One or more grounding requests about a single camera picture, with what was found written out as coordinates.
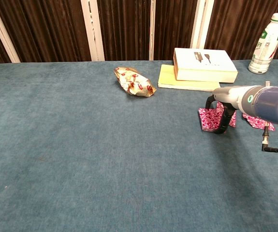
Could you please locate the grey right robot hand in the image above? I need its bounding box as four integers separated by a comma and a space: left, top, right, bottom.
205, 85, 242, 135

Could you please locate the white box with printed icons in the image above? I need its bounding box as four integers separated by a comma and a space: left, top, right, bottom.
173, 47, 239, 84

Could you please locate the white plastic drink bottle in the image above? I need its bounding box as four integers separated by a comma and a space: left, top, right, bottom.
248, 12, 278, 74

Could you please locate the pale yellow thin book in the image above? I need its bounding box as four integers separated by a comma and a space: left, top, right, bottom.
157, 63, 222, 92

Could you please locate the crumpled gold snack wrapper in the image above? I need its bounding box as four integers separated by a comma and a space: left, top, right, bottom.
114, 66, 157, 97

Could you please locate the thin white pole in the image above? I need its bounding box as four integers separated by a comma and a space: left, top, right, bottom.
149, 0, 156, 61

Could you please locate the blue felt table cover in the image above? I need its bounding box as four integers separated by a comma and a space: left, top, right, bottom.
0, 59, 278, 232

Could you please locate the dark brown pleated curtain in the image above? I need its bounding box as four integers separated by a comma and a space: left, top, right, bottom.
0, 0, 278, 66

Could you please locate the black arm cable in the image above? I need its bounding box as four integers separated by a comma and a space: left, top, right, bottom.
261, 122, 278, 153

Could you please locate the white wide frame post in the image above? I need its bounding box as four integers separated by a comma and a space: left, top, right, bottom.
190, 0, 214, 49
80, 0, 105, 62

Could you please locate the white slanted frame post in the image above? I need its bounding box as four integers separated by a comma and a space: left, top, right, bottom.
0, 0, 21, 63

